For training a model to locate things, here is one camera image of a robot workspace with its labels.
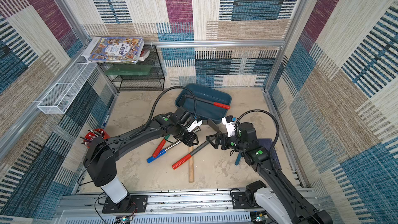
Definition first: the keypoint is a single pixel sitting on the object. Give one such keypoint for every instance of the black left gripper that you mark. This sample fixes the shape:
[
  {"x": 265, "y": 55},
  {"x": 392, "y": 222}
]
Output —
[{"x": 194, "y": 138}]

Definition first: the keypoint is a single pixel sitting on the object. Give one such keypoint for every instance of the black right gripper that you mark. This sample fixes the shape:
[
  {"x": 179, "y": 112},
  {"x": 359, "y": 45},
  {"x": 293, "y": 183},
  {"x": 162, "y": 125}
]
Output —
[{"x": 220, "y": 140}]

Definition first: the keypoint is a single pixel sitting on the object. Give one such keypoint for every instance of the teal plastic storage box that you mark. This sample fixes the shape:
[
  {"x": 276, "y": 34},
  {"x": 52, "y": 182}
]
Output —
[{"x": 204, "y": 110}]

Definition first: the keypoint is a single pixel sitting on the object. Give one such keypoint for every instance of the grey hoe red grip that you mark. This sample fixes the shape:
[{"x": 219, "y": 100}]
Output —
[
  {"x": 189, "y": 155},
  {"x": 220, "y": 105}
]

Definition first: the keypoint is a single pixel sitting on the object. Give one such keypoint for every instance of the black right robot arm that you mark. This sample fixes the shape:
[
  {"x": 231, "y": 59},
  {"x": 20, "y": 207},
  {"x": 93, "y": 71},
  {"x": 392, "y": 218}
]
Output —
[{"x": 278, "y": 197}]

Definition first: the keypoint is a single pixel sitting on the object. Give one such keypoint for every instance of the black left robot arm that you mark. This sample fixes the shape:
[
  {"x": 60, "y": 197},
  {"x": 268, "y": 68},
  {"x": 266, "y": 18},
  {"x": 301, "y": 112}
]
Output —
[{"x": 100, "y": 160}]

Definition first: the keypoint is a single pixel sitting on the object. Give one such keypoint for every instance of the green board on shelf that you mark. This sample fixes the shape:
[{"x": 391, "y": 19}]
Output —
[{"x": 128, "y": 70}]

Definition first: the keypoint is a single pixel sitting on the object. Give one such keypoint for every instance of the red pen cup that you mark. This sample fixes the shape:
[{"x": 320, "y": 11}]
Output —
[{"x": 92, "y": 134}]

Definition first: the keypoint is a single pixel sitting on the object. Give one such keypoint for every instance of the colourful picture book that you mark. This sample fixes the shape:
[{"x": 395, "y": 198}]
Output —
[{"x": 116, "y": 50}]

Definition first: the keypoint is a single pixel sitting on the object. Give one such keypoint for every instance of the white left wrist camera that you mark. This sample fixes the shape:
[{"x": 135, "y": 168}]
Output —
[{"x": 194, "y": 125}]

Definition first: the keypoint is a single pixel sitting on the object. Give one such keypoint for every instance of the chrome blue handled hoe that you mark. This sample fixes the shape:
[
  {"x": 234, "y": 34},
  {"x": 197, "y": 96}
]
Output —
[{"x": 205, "y": 122}]

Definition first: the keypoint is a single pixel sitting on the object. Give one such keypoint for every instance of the green red handled hoe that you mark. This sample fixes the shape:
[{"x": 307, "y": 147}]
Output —
[{"x": 160, "y": 146}]

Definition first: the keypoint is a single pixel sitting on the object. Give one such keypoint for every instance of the black wire shelf rack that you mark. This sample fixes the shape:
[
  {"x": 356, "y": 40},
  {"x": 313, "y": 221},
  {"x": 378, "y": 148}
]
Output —
[{"x": 146, "y": 75}]

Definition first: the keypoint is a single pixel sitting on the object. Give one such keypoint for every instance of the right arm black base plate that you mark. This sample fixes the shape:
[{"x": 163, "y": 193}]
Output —
[{"x": 240, "y": 200}]

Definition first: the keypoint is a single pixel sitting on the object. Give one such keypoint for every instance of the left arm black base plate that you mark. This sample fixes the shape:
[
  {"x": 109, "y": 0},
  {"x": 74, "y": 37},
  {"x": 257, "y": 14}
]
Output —
[{"x": 130, "y": 204}]

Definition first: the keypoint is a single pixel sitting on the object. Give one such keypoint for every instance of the white wire mesh basket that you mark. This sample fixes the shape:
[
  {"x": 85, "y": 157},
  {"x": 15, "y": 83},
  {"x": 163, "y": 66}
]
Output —
[{"x": 63, "y": 93}]

